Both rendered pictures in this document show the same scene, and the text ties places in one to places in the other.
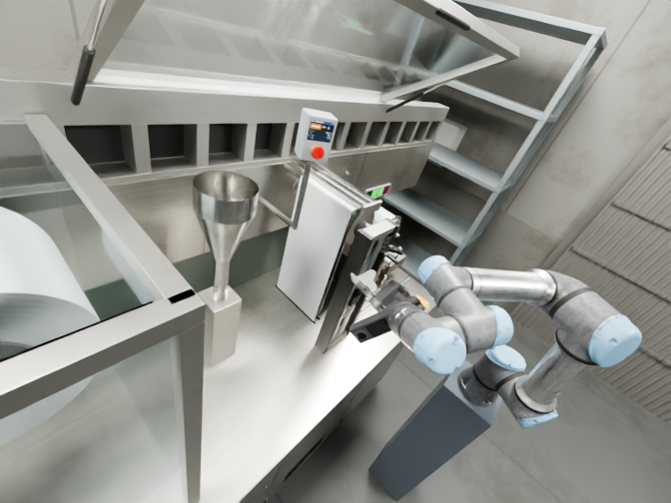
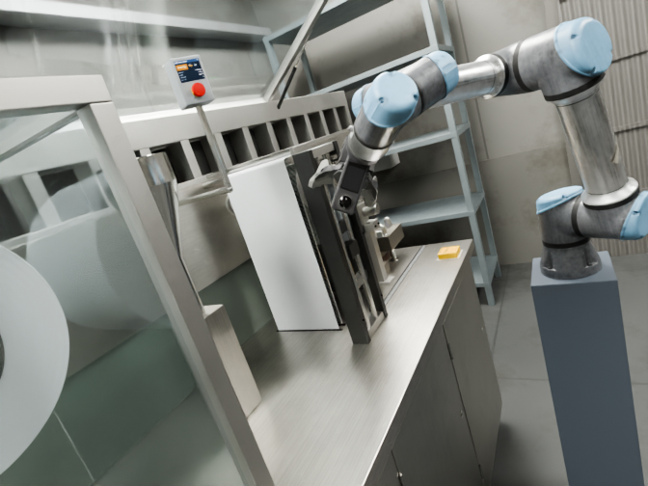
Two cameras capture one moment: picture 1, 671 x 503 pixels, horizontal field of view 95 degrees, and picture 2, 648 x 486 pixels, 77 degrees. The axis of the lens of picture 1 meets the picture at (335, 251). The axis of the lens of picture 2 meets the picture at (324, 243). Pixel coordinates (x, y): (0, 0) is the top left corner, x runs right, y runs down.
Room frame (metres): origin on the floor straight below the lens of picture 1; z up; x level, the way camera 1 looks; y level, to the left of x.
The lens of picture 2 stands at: (-0.28, -0.08, 1.46)
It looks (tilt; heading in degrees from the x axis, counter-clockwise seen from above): 14 degrees down; 2
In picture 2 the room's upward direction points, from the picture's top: 18 degrees counter-clockwise
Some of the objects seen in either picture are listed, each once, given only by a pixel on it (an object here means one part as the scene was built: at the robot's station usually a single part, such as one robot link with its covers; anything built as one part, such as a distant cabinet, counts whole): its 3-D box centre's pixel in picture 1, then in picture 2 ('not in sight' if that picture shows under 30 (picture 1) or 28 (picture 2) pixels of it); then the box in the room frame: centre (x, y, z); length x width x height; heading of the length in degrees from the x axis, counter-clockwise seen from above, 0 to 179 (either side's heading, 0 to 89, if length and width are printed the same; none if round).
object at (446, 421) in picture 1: (425, 436); (591, 397); (0.80, -0.70, 0.45); 0.20 x 0.20 x 0.90; 59
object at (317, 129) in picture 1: (316, 137); (191, 82); (0.70, 0.12, 1.66); 0.07 x 0.07 x 0.10; 33
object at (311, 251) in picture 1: (304, 248); (274, 253); (0.95, 0.12, 1.17); 0.34 x 0.05 x 0.54; 59
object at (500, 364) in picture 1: (500, 366); (563, 213); (0.79, -0.70, 1.07); 0.13 x 0.12 x 0.14; 27
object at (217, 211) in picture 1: (226, 196); (138, 175); (0.59, 0.28, 1.50); 0.14 x 0.14 x 0.06
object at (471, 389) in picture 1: (482, 381); (567, 252); (0.80, -0.70, 0.95); 0.15 x 0.15 x 0.10
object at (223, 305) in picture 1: (220, 292); (194, 309); (0.59, 0.28, 1.19); 0.14 x 0.14 x 0.57
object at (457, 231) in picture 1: (439, 166); (389, 163); (2.82, -0.64, 1.12); 1.16 x 0.51 x 2.23; 59
